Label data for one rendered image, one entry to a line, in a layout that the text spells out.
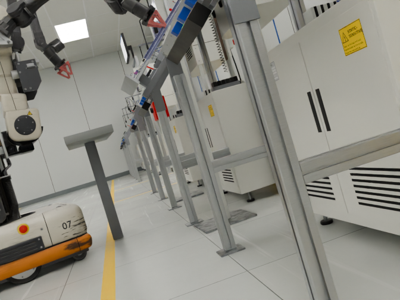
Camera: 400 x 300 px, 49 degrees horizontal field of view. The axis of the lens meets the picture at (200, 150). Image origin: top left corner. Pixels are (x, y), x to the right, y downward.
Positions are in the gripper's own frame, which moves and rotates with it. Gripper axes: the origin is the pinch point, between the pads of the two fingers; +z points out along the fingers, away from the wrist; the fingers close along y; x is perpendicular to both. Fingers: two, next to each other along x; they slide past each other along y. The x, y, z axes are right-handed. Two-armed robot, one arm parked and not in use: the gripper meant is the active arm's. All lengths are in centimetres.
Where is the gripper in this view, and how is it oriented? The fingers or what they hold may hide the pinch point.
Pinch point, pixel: (163, 25)
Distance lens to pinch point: 203.2
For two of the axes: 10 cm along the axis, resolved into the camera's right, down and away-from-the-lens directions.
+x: -4.7, 8.7, -1.5
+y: -2.2, 0.5, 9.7
